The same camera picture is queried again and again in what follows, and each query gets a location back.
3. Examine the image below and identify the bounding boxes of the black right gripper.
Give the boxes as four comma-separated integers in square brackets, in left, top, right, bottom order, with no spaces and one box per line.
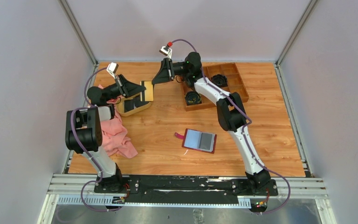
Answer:
[151,58,192,85]

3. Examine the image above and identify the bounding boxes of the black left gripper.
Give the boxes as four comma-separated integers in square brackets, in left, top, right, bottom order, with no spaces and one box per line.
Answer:
[103,75,146,103]

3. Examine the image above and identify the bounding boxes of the black cards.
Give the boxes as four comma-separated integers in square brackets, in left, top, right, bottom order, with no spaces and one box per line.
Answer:
[124,96,148,112]

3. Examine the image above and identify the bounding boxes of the gold black credit card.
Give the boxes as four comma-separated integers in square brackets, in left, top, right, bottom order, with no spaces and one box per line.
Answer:
[140,81,154,102]

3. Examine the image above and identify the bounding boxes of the red card holder wallet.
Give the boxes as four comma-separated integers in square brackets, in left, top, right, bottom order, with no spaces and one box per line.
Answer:
[174,128,217,154]

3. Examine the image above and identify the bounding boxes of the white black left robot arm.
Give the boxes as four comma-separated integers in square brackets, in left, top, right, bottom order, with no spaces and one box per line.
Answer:
[65,75,146,193]

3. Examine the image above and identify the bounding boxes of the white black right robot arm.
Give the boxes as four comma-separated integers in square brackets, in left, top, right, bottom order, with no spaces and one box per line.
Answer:
[152,51,273,195]

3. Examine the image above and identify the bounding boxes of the yellow oval tray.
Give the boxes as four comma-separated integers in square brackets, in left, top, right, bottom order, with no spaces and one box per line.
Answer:
[116,95,152,117]

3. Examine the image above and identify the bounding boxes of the black gold rolled item front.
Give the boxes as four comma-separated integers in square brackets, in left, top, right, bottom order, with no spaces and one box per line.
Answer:
[185,91,202,105]

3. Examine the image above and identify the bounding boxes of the pink cloth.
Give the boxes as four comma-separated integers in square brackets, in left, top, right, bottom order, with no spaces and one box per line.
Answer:
[97,85,138,160]

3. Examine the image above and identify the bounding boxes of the black rolled item middle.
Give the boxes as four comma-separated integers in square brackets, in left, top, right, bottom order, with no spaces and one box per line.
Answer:
[211,74,228,88]

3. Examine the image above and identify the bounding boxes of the wooden compartment tray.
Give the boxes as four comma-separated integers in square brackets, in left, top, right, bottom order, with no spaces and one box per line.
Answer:
[179,63,249,112]

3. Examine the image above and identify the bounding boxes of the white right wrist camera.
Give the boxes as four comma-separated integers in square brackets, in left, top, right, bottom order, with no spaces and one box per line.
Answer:
[159,45,172,59]

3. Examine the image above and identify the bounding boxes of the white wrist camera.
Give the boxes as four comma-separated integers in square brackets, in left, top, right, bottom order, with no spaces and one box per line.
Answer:
[106,63,118,79]
[159,45,172,59]

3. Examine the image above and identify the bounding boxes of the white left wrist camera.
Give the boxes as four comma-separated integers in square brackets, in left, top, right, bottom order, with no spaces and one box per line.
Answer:
[106,63,118,79]

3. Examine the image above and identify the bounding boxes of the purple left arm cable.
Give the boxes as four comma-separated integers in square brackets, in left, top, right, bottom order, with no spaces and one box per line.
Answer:
[69,67,118,183]

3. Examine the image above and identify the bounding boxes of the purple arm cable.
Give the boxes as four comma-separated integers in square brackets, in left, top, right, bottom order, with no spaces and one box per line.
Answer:
[69,67,118,183]
[166,39,291,215]

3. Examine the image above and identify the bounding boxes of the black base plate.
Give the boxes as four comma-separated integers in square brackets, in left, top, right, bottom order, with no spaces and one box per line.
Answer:
[94,175,278,205]

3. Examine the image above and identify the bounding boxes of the aluminium front rail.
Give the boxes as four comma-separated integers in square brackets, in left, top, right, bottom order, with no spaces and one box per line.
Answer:
[48,175,328,209]

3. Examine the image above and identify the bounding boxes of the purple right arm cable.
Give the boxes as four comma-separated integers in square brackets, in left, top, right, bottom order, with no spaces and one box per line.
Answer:
[166,39,291,215]

